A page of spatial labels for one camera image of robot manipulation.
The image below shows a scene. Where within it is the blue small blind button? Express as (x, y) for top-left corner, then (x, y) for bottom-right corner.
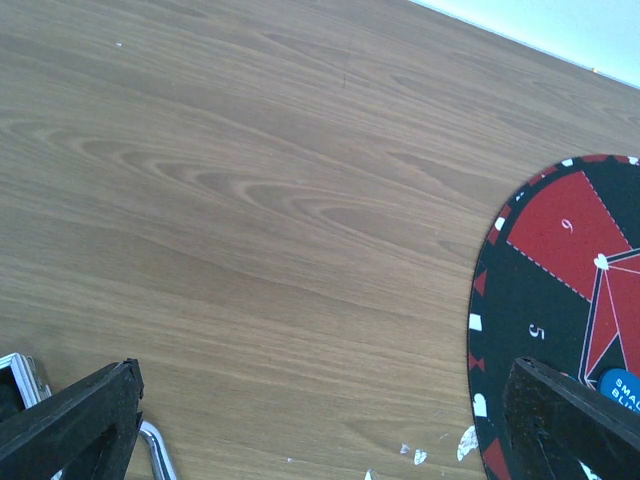
(598, 368), (640, 414)

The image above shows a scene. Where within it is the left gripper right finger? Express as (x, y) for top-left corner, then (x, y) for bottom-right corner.
(503, 357), (639, 479)

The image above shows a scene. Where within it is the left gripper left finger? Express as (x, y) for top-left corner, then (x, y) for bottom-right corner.
(1, 358), (144, 479)

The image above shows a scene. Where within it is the round red black poker mat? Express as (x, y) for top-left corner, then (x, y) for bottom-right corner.
(467, 154), (639, 479)

